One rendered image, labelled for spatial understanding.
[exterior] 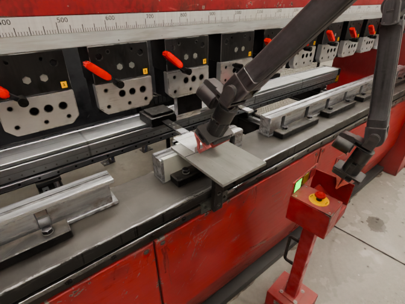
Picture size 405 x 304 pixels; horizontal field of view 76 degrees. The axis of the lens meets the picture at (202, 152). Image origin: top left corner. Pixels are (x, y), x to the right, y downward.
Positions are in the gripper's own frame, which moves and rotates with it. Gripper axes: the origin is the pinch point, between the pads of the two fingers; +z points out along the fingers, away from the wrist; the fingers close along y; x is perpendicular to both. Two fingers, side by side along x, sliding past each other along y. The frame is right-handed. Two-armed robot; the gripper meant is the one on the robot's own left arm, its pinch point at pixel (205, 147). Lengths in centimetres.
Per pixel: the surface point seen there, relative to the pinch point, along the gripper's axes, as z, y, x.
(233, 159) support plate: -3.5, -3.2, 8.9
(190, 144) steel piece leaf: 3.8, 1.6, -5.1
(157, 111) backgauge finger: 13.0, -0.8, -29.2
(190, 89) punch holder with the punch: -12.2, 0.8, -14.7
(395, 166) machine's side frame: 72, -217, 55
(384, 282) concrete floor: 63, -95, 93
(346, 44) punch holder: -18, -94, -16
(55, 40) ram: -26.5, 35.0, -22.8
